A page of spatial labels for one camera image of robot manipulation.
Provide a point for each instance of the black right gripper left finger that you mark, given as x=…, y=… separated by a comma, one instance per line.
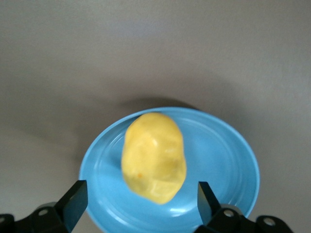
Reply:
x=73, y=201

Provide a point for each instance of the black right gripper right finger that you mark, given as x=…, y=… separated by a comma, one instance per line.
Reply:
x=206, y=204

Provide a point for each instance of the yellow potato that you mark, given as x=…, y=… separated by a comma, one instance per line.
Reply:
x=153, y=157

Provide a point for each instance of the blue round plate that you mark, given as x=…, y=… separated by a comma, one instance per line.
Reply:
x=218, y=157

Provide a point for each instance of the brown table cover sheet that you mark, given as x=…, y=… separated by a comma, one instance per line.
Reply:
x=218, y=48

